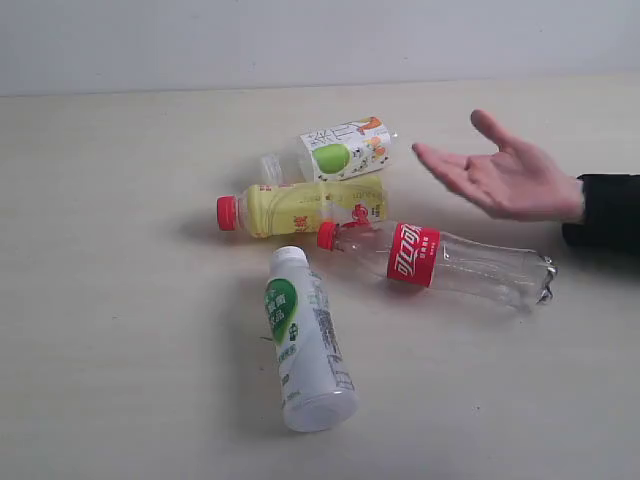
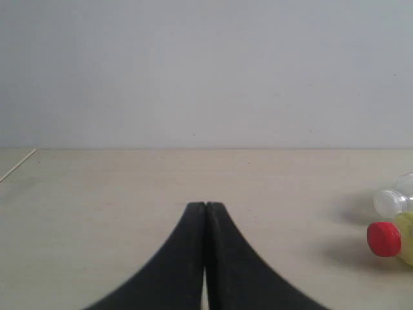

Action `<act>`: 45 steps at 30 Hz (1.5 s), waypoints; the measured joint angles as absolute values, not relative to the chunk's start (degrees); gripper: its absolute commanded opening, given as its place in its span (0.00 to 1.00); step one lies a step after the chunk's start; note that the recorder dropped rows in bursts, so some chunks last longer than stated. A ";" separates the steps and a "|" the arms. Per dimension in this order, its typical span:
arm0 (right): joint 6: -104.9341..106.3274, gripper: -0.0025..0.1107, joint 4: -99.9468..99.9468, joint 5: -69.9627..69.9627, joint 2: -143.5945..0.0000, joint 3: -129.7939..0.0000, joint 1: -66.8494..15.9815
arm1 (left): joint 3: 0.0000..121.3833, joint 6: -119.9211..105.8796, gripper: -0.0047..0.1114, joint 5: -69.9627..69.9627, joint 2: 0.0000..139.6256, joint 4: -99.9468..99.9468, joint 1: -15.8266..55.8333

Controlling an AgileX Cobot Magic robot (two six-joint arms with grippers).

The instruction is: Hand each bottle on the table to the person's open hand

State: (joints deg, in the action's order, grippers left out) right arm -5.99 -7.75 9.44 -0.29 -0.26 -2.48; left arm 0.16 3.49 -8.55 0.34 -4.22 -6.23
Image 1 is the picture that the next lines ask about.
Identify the person's open bare hand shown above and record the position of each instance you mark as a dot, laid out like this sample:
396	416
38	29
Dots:
520	181

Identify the clear cola bottle red label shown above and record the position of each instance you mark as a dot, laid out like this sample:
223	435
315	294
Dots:
429	258

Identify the yellow juice bottle red cap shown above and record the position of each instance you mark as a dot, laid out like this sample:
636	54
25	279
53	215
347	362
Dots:
263	211

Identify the white green yogurt bottle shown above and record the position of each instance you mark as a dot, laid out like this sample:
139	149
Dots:
317	390

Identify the black sleeved forearm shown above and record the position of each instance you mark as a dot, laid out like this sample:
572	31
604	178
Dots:
611	215

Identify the clear tea bottle apple label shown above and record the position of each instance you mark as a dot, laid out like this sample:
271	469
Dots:
335	153

